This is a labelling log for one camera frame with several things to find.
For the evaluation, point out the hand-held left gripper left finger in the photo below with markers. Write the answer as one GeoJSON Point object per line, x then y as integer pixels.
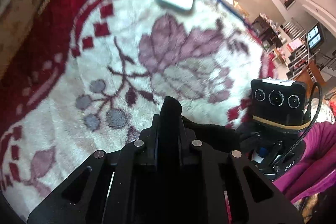
{"type": "Point", "coordinates": [155, 145]}

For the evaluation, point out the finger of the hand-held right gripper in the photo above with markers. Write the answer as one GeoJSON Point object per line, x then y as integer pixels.
{"type": "Point", "coordinates": [274, 155]}

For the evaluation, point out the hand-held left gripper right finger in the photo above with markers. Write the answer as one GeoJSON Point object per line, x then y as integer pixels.
{"type": "Point", "coordinates": [183, 150]}

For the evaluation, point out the black pants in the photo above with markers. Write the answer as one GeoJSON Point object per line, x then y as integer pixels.
{"type": "Point", "coordinates": [170, 119]}

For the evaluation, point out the person's magenta garment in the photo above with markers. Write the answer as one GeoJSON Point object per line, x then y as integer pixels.
{"type": "Point", "coordinates": [315, 161]}

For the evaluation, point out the pink box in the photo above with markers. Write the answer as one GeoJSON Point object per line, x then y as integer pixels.
{"type": "Point", "coordinates": [294, 45]}

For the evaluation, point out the metal stair railing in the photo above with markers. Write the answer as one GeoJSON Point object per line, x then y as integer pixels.
{"type": "Point", "coordinates": [305, 43]}

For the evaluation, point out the black television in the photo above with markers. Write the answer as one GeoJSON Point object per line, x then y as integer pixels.
{"type": "Point", "coordinates": [315, 36]}

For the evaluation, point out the dark wooden shelf unit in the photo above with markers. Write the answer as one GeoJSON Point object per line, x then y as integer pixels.
{"type": "Point", "coordinates": [260, 23]}

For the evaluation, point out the red white plush blanket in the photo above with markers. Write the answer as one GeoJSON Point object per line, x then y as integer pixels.
{"type": "Point", "coordinates": [105, 82]}

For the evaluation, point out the beige floral bed sheet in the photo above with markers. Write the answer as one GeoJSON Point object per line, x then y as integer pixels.
{"type": "Point", "coordinates": [15, 29]}

